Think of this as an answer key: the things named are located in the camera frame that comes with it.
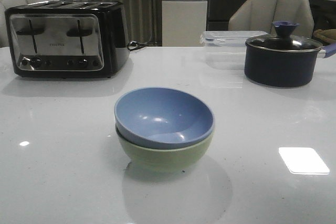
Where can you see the clear plastic storage container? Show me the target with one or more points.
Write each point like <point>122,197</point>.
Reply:
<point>226,50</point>

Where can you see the black chrome four-slot toaster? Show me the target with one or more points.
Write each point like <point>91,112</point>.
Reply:
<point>60,39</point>

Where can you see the dark blue pot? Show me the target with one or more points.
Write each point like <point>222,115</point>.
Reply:
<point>286,69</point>

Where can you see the blue bowl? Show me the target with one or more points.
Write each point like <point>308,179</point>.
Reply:
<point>163,118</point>

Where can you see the green bowl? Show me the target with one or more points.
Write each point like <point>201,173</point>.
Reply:
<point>165,160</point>

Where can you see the beige armchair right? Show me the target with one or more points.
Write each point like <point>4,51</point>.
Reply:
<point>258,15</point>

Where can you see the white cabinet column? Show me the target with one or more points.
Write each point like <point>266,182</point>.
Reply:
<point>183,22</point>

